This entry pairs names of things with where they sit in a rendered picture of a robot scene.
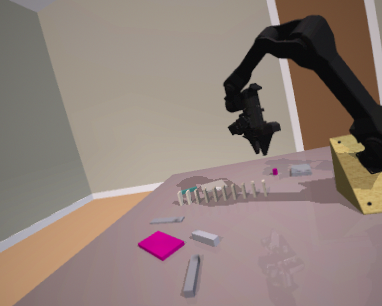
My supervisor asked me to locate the magenta flat square slab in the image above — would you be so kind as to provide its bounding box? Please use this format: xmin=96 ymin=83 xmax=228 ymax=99
xmin=138 ymin=231 xmax=185 ymax=261

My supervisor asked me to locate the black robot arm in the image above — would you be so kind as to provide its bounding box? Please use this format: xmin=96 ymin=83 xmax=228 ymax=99
xmin=223 ymin=15 xmax=382 ymax=174

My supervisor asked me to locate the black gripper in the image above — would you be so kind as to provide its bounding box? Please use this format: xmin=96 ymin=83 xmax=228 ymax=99
xmin=238 ymin=105 xmax=281 ymax=156

